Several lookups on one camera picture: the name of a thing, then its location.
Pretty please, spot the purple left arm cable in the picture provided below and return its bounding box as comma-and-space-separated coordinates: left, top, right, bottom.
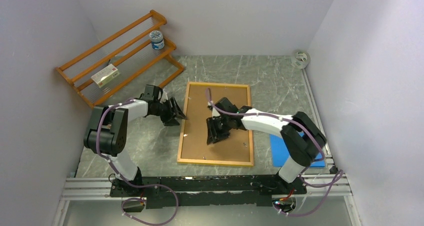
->
95, 98, 180, 226

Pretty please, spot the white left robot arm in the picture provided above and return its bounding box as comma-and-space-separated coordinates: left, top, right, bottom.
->
83, 85, 187, 196

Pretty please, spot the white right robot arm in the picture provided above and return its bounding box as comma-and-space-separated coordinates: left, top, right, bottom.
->
206, 97, 327, 193

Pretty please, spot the aluminium extrusion rail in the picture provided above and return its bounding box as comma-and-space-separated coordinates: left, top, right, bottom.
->
61, 174, 353, 200

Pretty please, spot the blue white round jar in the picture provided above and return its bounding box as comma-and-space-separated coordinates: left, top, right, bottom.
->
149, 30, 165, 50

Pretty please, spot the blue foam pad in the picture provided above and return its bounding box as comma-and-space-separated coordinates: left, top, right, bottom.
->
269, 134, 326, 168

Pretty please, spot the brown backing board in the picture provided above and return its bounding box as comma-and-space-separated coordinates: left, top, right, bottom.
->
180, 85, 251, 163

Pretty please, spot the yellow wooden picture frame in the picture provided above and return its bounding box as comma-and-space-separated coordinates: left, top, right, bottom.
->
176, 81, 255, 167

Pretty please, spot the small white green box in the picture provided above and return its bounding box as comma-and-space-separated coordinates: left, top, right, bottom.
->
90, 64, 121, 88

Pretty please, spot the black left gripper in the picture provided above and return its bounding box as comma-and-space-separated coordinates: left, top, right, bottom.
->
151, 97, 187, 126

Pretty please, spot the clear tape roll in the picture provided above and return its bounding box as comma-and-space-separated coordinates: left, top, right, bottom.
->
290, 50, 311, 69

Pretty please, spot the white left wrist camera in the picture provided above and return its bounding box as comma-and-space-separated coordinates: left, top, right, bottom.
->
160, 91, 169, 103

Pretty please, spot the orange wooden rack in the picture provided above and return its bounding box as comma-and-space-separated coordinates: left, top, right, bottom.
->
55, 10, 185, 108

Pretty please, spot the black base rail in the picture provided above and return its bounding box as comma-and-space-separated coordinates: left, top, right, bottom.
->
110, 174, 307, 209

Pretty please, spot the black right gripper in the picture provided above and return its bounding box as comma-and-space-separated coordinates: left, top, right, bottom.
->
206, 115, 232, 144

